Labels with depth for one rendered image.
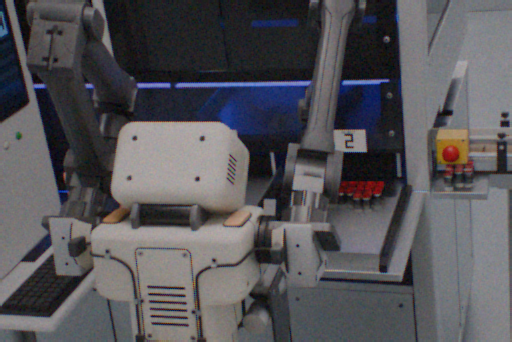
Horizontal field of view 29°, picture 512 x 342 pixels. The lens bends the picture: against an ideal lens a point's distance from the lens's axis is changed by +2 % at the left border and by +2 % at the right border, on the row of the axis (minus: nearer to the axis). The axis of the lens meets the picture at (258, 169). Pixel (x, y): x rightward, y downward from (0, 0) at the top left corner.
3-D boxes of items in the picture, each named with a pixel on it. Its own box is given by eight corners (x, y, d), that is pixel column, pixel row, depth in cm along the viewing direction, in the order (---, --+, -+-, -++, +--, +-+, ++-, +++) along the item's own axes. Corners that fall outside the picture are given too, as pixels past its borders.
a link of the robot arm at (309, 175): (290, 197, 170) (321, 202, 170) (298, 146, 174) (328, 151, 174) (287, 218, 178) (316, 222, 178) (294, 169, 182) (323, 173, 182)
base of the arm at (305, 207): (264, 229, 167) (332, 231, 163) (270, 187, 171) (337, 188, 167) (276, 249, 174) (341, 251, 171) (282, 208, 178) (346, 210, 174)
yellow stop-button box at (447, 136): (440, 152, 248) (439, 126, 245) (469, 152, 246) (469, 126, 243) (436, 165, 241) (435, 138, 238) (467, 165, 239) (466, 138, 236)
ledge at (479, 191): (439, 175, 258) (439, 168, 258) (491, 175, 255) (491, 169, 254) (433, 198, 246) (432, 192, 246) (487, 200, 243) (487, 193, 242)
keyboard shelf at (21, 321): (43, 234, 273) (41, 225, 272) (136, 238, 264) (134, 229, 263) (-53, 326, 234) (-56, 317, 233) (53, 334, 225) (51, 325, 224)
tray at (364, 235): (302, 196, 252) (300, 184, 251) (402, 198, 244) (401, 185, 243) (267, 262, 223) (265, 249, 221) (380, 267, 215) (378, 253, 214)
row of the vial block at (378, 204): (312, 204, 247) (311, 188, 245) (383, 206, 241) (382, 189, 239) (310, 208, 245) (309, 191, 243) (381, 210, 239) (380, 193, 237)
